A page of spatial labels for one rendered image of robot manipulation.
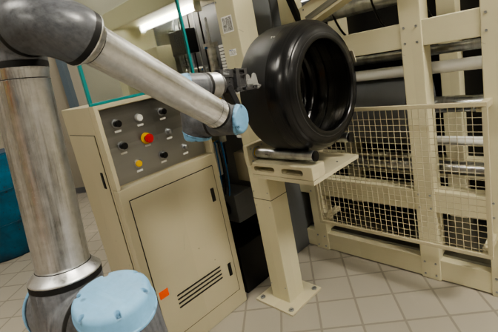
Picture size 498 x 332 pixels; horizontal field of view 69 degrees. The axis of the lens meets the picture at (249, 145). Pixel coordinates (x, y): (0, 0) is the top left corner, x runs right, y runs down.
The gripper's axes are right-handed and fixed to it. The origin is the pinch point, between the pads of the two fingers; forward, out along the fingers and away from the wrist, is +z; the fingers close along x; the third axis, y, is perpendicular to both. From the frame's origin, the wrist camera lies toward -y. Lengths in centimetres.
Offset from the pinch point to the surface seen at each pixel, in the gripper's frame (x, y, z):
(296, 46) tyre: -11.0, 13.8, 11.8
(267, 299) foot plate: 39, -118, 31
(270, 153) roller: 13.3, -29.6, 17.2
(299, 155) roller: -3.6, -29.8, 17.2
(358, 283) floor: 4, -115, 70
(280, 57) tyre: -7.6, 10.2, 5.7
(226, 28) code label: 34.1, 29.2, 17.6
